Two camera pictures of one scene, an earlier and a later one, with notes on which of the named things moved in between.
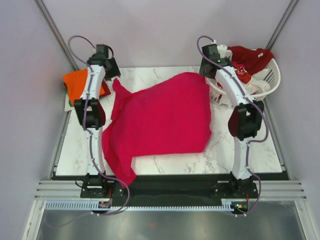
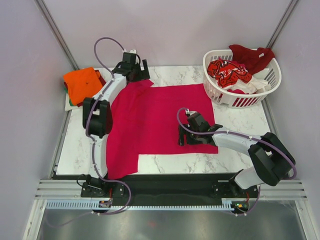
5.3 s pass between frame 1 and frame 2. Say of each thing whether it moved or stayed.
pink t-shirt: moved
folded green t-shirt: stayed
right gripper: moved
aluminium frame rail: stayed
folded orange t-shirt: stayed
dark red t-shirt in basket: stayed
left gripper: moved
